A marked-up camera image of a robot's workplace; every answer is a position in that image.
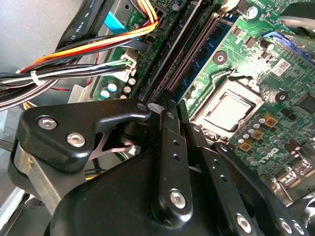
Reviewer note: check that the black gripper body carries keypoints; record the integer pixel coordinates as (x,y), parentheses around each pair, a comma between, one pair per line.
(110,204)

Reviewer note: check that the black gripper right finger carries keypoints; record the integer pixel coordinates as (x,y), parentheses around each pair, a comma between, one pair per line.
(236,182)

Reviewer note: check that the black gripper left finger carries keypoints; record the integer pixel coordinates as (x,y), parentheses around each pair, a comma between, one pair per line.
(73,115)

